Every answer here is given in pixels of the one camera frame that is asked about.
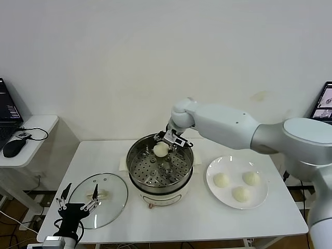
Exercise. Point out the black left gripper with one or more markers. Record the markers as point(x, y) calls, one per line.
point(70, 218)

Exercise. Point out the black laptop showing camera images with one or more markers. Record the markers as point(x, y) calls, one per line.
point(324, 101)

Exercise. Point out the stainless steel steamer basket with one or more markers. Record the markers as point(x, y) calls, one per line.
point(155, 168)

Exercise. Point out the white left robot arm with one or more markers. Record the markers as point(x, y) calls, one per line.
point(70, 243)

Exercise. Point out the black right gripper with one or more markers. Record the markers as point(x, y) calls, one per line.
point(166, 136)

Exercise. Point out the white steamed baozi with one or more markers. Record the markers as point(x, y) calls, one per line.
point(221, 179)
point(241, 194)
point(160, 150)
point(251, 178)

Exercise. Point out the cream electric cooker base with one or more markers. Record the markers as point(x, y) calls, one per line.
point(160, 198)

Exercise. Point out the round glass pot lid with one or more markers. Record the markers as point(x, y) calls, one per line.
point(114, 207)

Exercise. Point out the white round plate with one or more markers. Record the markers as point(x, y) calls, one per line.
point(233, 166)

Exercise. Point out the black laptop beside mouse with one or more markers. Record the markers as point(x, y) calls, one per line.
point(7, 111)

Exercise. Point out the small hub with QR label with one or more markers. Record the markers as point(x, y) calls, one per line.
point(24, 135)

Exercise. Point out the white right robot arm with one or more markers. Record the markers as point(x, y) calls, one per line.
point(223, 124)

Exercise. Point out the black computer mouse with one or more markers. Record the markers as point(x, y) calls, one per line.
point(14, 148)

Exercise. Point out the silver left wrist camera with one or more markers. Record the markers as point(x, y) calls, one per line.
point(53, 241)

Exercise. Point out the white side table with mouse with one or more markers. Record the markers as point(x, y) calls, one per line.
point(41, 122)

